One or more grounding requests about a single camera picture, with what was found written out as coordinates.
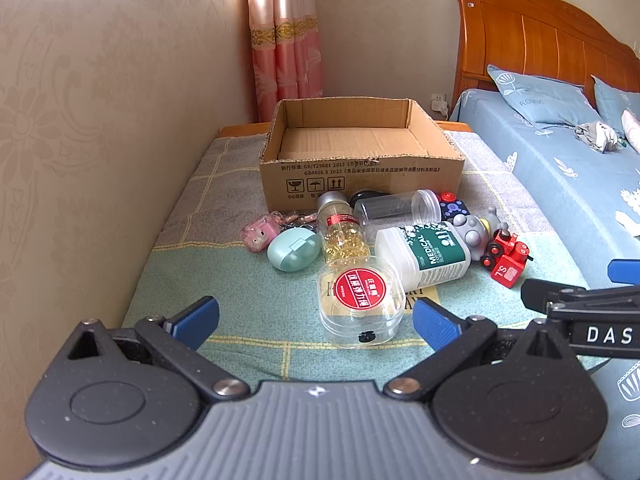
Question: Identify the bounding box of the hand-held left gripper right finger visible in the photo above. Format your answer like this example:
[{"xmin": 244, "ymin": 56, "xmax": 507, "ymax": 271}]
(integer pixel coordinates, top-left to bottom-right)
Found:
[{"xmin": 384, "ymin": 297, "xmax": 581, "ymax": 403}]

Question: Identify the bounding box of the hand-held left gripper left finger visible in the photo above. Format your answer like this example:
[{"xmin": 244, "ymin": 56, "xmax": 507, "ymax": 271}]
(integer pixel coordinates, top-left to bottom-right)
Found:
[{"xmin": 65, "ymin": 296, "xmax": 251, "ymax": 403}]

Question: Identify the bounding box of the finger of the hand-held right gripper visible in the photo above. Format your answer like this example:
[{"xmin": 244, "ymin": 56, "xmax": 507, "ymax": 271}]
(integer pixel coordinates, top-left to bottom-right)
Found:
[
  {"xmin": 607, "ymin": 259, "xmax": 640, "ymax": 286},
  {"xmin": 521, "ymin": 279, "xmax": 640, "ymax": 318}
]

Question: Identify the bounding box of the white green label bottle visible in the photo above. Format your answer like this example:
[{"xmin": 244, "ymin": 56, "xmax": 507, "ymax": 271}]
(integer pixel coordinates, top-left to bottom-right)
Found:
[{"xmin": 374, "ymin": 221, "xmax": 472, "ymax": 293}]

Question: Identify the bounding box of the red toy train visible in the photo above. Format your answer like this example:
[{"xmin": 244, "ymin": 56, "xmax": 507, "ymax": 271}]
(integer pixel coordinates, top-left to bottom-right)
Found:
[{"xmin": 480, "ymin": 227, "xmax": 532, "ymax": 290}]

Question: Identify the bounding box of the round clear red label container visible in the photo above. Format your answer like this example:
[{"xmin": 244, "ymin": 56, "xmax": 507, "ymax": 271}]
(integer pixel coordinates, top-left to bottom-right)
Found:
[{"xmin": 318, "ymin": 255, "xmax": 407, "ymax": 350}]

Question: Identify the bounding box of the grey animal toy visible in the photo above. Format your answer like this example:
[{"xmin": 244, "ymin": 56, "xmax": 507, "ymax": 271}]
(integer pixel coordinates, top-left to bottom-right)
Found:
[{"xmin": 447, "ymin": 206, "xmax": 511, "ymax": 263}]

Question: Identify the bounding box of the dark blue cube toy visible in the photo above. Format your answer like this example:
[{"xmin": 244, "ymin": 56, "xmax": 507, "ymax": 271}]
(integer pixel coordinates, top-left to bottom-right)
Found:
[{"xmin": 434, "ymin": 191, "xmax": 473, "ymax": 223}]

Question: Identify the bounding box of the mint green oval case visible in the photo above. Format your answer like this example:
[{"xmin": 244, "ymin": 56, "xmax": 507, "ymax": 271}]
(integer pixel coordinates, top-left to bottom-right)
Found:
[{"xmin": 267, "ymin": 228, "xmax": 322, "ymax": 272}]

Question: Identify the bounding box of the clear yellow capsule bottle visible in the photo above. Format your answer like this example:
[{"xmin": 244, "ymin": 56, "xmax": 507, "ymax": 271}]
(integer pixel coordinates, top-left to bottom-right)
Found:
[{"xmin": 316, "ymin": 191, "xmax": 372, "ymax": 268}]

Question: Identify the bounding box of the cardboard box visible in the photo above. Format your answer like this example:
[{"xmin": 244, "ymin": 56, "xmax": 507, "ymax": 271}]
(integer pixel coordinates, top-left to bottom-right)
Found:
[{"xmin": 258, "ymin": 97, "xmax": 467, "ymax": 212}]

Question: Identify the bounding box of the green grey plaid blanket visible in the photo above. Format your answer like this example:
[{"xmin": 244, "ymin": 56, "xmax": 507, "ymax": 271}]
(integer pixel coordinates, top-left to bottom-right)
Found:
[{"xmin": 120, "ymin": 130, "xmax": 591, "ymax": 376}]

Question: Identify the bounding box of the pink toy case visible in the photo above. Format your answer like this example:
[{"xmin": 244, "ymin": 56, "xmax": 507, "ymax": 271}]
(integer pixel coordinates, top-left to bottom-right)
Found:
[{"xmin": 241, "ymin": 214, "xmax": 281, "ymax": 253}]

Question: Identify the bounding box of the clear plastic jar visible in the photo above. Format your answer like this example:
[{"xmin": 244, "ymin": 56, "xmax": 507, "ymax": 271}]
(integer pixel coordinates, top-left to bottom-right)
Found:
[{"xmin": 354, "ymin": 189, "xmax": 442, "ymax": 236}]

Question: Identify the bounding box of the blue floral bed sheet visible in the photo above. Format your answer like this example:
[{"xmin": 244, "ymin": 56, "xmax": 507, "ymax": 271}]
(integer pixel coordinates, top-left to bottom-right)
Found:
[{"xmin": 449, "ymin": 88, "xmax": 640, "ymax": 480}]

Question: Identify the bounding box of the grey crumpled cloth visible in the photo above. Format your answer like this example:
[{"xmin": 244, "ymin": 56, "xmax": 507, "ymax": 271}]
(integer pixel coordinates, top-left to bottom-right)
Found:
[{"xmin": 574, "ymin": 121, "xmax": 626, "ymax": 153}]

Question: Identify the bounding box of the pink cloth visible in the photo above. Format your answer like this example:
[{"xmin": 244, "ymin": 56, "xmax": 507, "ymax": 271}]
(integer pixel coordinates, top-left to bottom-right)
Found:
[{"xmin": 621, "ymin": 110, "xmax": 640, "ymax": 153}]

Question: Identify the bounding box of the black oval object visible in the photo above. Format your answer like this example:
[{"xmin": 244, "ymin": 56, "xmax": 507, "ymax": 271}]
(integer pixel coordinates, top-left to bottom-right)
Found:
[{"xmin": 348, "ymin": 189, "xmax": 391, "ymax": 208}]

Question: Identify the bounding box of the blue floral pillow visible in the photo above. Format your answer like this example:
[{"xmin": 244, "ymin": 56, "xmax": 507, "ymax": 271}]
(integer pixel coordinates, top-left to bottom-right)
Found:
[
  {"xmin": 591, "ymin": 75, "xmax": 640, "ymax": 136},
  {"xmin": 487, "ymin": 64, "xmax": 606, "ymax": 128}
]

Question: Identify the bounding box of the wooden bed headboard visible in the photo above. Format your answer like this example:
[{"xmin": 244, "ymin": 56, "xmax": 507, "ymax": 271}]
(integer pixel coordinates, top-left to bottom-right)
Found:
[{"xmin": 452, "ymin": 0, "xmax": 640, "ymax": 106}]

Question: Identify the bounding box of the pink patterned curtain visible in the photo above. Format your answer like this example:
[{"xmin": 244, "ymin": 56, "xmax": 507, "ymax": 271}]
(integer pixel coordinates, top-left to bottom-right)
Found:
[{"xmin": 245, "ymin": 0, "xmax": 325, "ymax": 123}]

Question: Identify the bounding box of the metal keychain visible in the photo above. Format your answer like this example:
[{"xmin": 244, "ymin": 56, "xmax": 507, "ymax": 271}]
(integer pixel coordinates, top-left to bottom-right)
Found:
[{"xmin": 280, "ymin": 210, "xmax": 321, "ymax": 233}]

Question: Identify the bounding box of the wooden side bed frame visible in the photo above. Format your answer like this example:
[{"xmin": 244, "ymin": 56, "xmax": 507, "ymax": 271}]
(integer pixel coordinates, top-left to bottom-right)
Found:
[{"xmin": 217, "ymin": 121, "xmax": 473, "ymax": 139}]

